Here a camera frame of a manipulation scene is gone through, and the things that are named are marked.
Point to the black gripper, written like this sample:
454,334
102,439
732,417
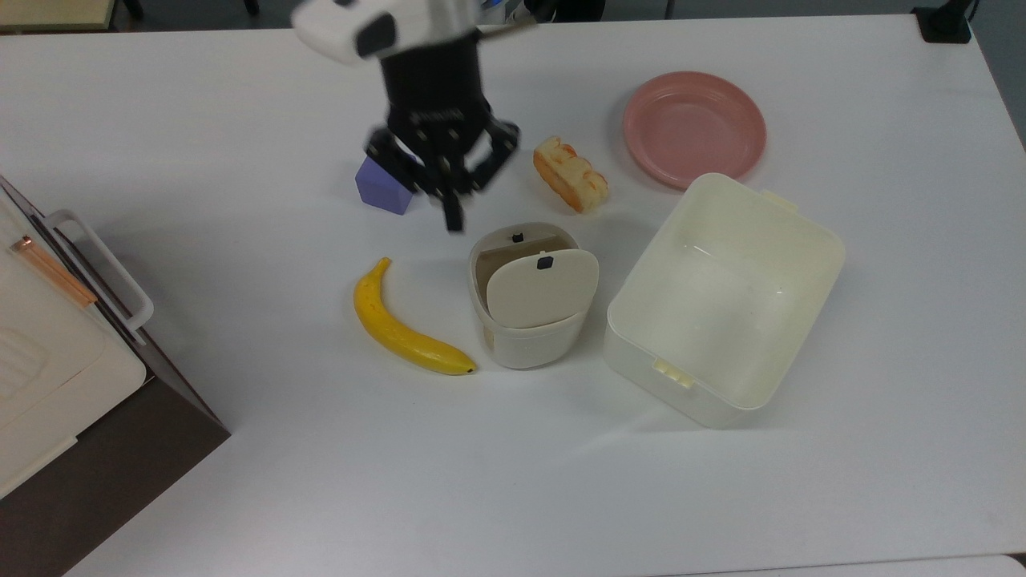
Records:
433,88

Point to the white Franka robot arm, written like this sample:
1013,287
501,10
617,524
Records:
337,28

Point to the cream trash can lid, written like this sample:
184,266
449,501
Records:
543,292

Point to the cream mini trash can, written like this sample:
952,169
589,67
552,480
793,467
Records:
521,344

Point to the purple toy block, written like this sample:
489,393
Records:
383,191

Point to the toy bread slice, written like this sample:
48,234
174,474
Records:
571,176

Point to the yellow toy banana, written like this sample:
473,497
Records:
393,324

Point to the pink plastic plate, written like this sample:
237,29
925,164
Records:
693,128

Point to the cream plastic storage box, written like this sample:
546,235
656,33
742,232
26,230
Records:
721,304

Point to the wooden side table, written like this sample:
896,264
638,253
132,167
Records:
52,12

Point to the cream toy oven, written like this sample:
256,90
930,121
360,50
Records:
56,385

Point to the black table clamp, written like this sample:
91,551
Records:
944,22

